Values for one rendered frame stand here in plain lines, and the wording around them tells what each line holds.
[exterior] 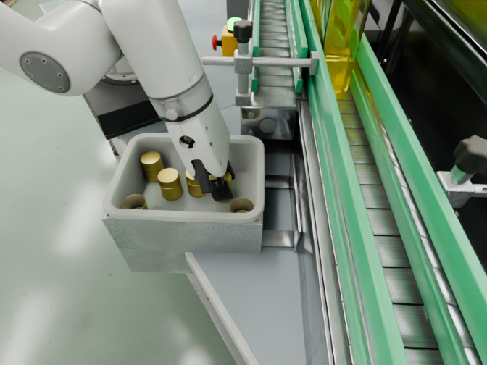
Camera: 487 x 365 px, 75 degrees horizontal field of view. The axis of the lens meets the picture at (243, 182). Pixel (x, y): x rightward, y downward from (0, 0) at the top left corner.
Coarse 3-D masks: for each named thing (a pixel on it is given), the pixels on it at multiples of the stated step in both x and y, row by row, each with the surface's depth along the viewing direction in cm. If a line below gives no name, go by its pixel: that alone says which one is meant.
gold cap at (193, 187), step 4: (188, 176) 50; (188, 180) 50; (192, 180) 50; (196, 180) 50; (188, 184) 51; (192, 184) 51; (196, 184) 51; (188, 188) 52; (192, 188) 51; (196, 188) 51; (200, 188) 52; (188, 192) 53; (192, 192) 52; (196, 192) 52; (200, 192) 52; (196, 196) 53; (200, 196) 53
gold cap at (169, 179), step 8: (168, 168) 51; (160, 176) 50; (168, 176) 50; (176, 176) 50; (160, 184) 50; (168, 184) 49; (176, 184) 50; (168, 192) 51; (176, 192) 52; (168, 200) 52
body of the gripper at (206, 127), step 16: (208, 112) 40; (176, 128) 38; (192, 128) 37; (208, 128) 39; (224, 128) 46; (176, 144) 39; (192, 144) 40; (208, 144) 39; (224, 144) 45; (192, 160) 41; (208, 160) 40; (224, 160) 43; (192, 176) 43
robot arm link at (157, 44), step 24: (96, 0) 33; (120, 0) 29; (144, 0) 29; (168, 0) 30; (120, 24) 30; (144, 24) 30; (168, 24) 31; (120, 48) 33; (144, 48) 31; (168, 48) 32; (192, 48) 34; (144, 72) 33; (168, 72) 33; (192, 72) 35; (168, 96) 35
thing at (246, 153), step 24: (144, 144) 53; (168, 144) 54; (240, 144) 53; (120, 168) 48; (240, 168) 56; (264, 168) 48; (120, 192) 46; (144, 192) 54; (240, 192) 54; (264, 192) 44; (120, 216) 42; (144, 216) 42; (168, 216) 42; (192, 216) 42; (216, 216) 42; (240, 216) 42
